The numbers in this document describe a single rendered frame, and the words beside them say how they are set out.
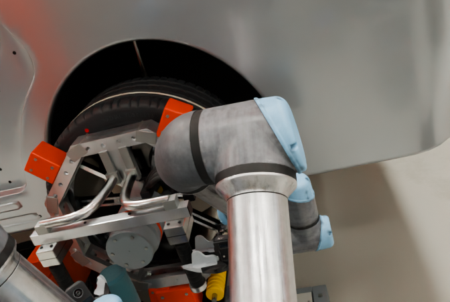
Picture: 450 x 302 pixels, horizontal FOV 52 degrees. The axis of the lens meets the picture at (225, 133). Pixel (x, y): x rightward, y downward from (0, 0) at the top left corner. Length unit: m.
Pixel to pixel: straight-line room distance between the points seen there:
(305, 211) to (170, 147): 0.44
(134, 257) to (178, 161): 0.65
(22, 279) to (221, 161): 0.32
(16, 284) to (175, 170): 0.27
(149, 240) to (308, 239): 0.42
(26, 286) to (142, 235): 0.55
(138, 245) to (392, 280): 1.26
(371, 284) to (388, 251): 0.22
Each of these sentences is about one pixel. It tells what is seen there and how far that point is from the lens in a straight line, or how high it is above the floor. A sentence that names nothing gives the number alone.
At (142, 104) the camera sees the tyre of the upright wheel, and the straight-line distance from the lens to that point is 1.30.
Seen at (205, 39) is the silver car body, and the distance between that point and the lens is 1.34.
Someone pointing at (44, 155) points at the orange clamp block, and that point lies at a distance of 1.38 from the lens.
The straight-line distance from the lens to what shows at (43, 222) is 1.24.
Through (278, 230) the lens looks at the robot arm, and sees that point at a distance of 0.60.
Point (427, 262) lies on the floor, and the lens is 2.26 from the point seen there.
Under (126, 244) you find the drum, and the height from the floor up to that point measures 0.87.
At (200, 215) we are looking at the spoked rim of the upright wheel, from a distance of 1.47.
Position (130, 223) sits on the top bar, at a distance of 1.16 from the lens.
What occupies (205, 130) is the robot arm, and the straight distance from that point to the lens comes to 0.65.
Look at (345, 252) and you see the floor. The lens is 2.34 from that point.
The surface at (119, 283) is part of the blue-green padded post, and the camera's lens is 1.41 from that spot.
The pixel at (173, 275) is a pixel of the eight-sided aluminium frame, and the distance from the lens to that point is 1.51.
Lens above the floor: 1.54
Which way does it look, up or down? 24 degrees down
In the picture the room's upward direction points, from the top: 17 degrees counter-clockwise
